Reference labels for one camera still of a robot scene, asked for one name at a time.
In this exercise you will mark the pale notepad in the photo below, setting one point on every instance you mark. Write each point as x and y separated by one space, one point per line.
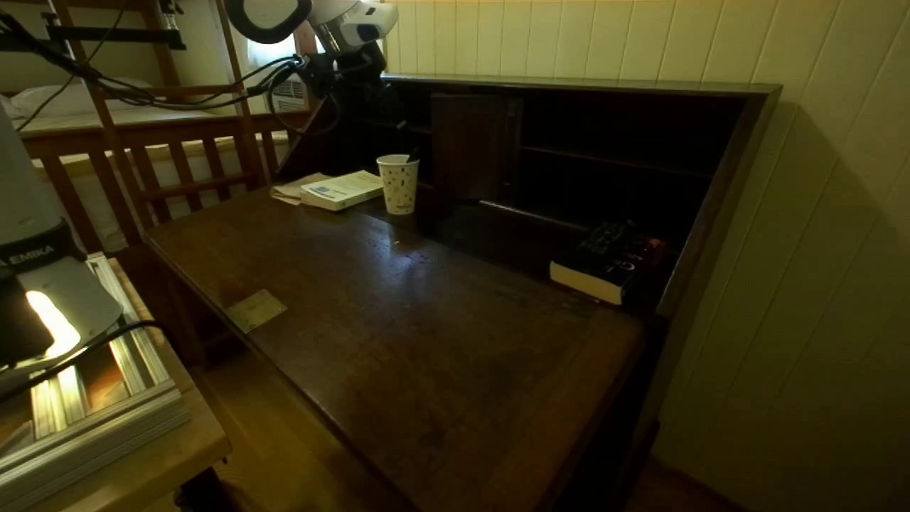
288 190

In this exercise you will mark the wooden slatted railing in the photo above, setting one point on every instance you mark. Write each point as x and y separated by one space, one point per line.
181 126

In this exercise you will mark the stack of papers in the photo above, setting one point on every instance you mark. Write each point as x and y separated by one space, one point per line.
345 190

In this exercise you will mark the dark book with white pages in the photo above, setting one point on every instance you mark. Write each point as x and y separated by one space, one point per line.
588 282

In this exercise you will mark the grey metal base plate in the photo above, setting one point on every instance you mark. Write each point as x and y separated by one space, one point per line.
82 295

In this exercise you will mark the black remote control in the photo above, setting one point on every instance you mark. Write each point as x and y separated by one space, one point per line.
622 250

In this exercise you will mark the wooden ladder frame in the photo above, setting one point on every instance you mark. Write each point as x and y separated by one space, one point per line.
103 144

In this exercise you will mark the bright window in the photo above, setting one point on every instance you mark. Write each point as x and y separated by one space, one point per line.
271 52

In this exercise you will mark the white bed mattress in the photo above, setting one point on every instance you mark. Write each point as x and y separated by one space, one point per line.
58 103

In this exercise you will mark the dark wooden secretary desk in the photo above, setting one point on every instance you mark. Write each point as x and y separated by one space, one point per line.
429 343

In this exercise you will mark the aluminium frame platform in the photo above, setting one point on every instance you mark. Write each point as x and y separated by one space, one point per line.
103 400

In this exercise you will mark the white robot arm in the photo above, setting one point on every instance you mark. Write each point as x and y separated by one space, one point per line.
356 18

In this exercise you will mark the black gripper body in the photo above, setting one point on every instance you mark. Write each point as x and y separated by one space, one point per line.
345 72

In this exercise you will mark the square pale paper coaster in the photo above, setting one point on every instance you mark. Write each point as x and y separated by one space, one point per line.
257 312

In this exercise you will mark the speckled white paper cup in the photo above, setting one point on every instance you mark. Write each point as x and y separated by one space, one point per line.
400 190

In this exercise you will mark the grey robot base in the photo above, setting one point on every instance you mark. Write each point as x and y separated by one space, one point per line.
23 200

